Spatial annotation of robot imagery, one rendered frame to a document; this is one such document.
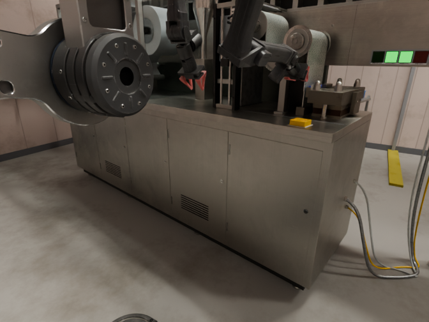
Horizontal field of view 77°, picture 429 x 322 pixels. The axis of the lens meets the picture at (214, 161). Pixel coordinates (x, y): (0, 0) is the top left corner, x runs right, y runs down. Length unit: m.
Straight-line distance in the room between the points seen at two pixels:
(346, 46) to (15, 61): 1.55
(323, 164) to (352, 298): 0.81
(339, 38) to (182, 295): 1.63
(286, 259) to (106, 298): 0.95
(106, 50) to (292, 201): 1.06
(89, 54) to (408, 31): 1.49
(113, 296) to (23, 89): 1.30
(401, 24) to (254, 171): 1.00
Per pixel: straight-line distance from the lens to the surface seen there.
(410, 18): 1.72
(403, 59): 1.70
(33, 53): 0.56
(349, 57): 1.75
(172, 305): 1.57
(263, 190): 1.39
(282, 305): 1.59
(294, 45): 1.48
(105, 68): 0.49
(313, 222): 1.34
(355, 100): 1.54
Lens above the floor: 1.16
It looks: 20 degrees down
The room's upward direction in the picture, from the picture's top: 1 degrees clockwise
